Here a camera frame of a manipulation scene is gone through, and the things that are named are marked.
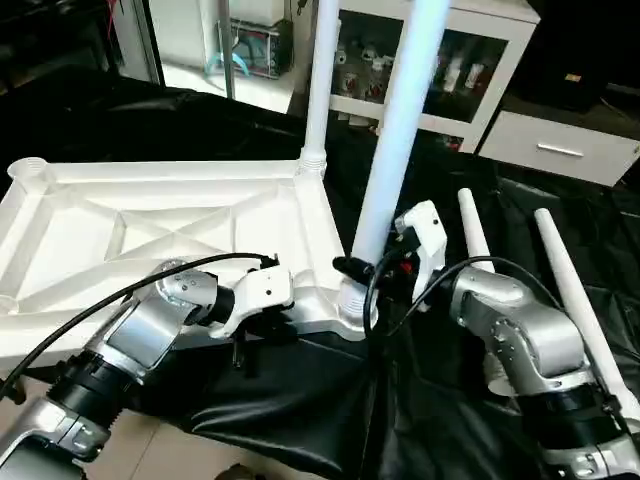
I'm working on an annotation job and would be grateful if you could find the white plastic table leg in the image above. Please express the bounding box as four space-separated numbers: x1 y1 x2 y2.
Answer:
300 0 342 177
534 207 640 423
338 0 452 327
457 187 497 273

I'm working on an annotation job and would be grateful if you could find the white plastic table top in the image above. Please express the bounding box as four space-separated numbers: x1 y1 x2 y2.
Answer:
0 157 379 366

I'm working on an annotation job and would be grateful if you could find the black work surface mat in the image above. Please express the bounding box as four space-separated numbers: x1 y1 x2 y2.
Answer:
0 65 640 480

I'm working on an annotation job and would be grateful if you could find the black left robot foot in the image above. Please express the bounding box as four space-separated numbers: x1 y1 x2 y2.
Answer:
215 464 266 480

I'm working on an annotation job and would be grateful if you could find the white drawer unit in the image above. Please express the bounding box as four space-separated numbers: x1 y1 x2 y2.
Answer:
480 110 640 187

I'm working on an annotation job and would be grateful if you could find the white glass door cabinet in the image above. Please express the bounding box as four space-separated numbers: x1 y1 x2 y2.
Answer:
310 0 541 153

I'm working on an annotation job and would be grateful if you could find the colourful background box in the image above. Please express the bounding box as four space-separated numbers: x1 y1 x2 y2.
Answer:
205 0 293 81

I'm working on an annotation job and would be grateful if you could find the black equipment box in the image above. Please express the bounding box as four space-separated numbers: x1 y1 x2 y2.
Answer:
520 0 640 111

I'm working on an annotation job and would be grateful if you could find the black vertical pole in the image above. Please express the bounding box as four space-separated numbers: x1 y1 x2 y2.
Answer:
138 0 167 89

